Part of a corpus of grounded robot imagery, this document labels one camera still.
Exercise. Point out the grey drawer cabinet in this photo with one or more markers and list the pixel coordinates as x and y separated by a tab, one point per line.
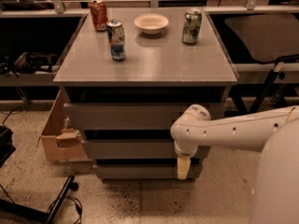
158	69

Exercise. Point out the white bowl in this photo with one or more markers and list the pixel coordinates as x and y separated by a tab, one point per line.
151	24

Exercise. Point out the black headphones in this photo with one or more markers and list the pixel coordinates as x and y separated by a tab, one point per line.
28	63

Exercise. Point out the grey drawer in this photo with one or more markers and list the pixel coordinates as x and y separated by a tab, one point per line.
123	116
136	171
129	149

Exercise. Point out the grey top drawer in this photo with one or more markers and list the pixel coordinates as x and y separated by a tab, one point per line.
123	116

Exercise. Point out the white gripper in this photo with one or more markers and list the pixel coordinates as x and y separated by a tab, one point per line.
185	149

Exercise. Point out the black case on floor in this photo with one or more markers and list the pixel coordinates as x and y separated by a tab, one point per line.
6	147

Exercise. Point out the black stand with cables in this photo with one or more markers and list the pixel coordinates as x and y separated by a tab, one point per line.
48	215

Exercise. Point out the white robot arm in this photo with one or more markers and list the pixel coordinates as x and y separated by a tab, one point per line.
273	133

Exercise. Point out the orange soda can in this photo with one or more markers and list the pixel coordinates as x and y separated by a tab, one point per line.
98	10

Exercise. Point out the blue pepsi can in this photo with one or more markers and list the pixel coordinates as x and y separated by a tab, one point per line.
116	39

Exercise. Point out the green soda can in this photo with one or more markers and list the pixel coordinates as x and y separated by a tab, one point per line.
192	24

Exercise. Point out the cardboard box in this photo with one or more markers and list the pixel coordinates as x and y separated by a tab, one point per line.
60	141

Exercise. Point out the grey bottom drawer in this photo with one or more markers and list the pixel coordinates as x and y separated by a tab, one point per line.
136	171

